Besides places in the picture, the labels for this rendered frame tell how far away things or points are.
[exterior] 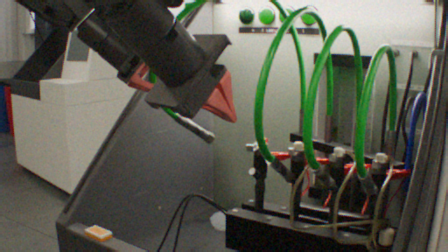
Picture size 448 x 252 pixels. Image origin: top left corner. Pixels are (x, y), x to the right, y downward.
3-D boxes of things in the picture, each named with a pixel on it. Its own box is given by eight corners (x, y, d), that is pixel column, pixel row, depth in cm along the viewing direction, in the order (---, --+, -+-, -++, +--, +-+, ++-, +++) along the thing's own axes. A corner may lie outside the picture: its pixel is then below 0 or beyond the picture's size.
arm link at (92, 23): (71, 38, 79) (73, 24, 74) (94, 14, 81) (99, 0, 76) (98, 60, 80) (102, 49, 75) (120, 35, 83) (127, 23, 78)
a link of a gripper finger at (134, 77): (178, 81, 85) (141, 51, 84) (185, 76, 78) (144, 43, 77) (156, 109, 84) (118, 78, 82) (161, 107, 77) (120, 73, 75)
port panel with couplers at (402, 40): (377, 160, 99) (383, 25, 93) (381, 157, 102) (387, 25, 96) (430, 168, 92) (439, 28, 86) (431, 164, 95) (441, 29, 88)
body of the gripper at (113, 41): (144, 57, 85) (115, 34, 84) (150, 46, 76) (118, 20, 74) (123, 83, 84) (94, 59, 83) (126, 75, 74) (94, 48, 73)
